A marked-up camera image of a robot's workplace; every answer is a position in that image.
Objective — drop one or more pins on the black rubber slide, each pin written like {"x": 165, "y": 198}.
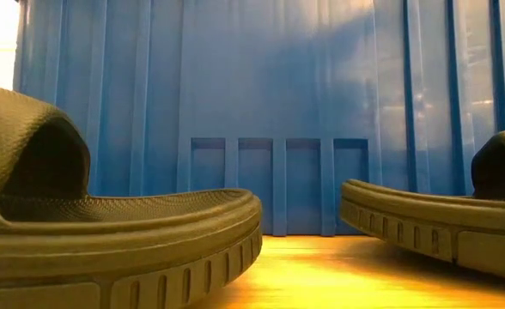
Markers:
{"x": 106, "y": 253}
{"x": 428, "y": 223}

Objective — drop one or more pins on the blue plastic bin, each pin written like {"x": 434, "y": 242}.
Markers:
{"x": 278, "y": 86}

